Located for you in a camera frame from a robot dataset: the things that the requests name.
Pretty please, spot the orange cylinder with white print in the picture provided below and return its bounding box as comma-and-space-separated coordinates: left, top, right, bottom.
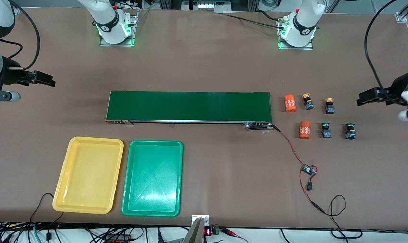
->
284, 95, 297, 113
299, 121, 311, 139

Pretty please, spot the yellow plastic tray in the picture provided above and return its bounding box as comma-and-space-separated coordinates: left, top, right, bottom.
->
52, 136, 124, 215

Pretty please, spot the green plastic tray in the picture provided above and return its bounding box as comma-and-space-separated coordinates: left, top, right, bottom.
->
121, 140, 184, 217

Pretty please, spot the green conveyor belt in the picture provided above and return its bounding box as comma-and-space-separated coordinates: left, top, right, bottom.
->
105, 90, 274, 131

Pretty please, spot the red terminal block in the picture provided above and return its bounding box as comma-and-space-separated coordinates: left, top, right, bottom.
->
104, 235, 132, 243

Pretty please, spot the control box with white lights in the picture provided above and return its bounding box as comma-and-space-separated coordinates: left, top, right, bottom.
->
181, 0, 232, 11

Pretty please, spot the red clip lead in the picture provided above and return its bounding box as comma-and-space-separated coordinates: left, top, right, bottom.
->
221, 228, 249, 243

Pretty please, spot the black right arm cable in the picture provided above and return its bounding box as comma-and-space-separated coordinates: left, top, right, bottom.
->
0, 0, 41, 70

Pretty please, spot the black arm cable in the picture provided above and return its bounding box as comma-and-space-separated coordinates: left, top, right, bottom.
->
0, 0, 41, 70
364, 0, 399, 90

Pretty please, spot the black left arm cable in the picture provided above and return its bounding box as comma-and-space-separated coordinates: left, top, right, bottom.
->
364, 0, 399, 90

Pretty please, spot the red and black wire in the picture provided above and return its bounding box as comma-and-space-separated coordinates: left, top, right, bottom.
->
273, 125, 326, 214

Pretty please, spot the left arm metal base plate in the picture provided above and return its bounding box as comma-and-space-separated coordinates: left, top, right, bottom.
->
278, 17, 314, 50

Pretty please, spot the looped black cable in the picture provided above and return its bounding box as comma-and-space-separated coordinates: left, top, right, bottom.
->
321, 195, 363, 239

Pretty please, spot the long black cable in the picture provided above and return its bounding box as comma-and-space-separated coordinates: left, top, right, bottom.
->
221, 9, 285, 29

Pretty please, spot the thin black cable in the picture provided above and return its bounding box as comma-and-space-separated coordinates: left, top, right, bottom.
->
30, 193, 65, 240

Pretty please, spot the silver mounting bracket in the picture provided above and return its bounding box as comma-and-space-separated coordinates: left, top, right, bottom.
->
191, 215, 210, 226

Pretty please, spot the grey camera pole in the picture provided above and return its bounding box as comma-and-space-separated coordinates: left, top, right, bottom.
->
183, 217, 204, 243

